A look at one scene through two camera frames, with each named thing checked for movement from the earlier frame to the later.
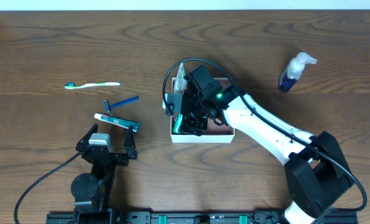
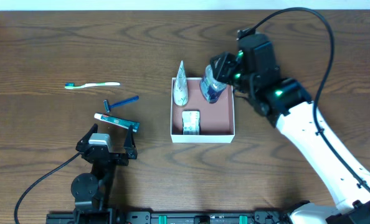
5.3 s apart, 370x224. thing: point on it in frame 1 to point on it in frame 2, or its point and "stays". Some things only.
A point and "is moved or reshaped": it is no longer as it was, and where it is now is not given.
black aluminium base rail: x=209 y=218 stays
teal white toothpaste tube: x=120 y=122 stays
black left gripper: x=109 y=156 stays
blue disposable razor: x=108 y=106 stays
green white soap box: x=177 y=123 is moved or reshaped
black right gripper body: x=192 y=125 to x=223 y=66
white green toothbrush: x=72 y=85 stays
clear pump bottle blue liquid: x=293 y=71 is moved or reshaped
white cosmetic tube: x=180 y=85 stays
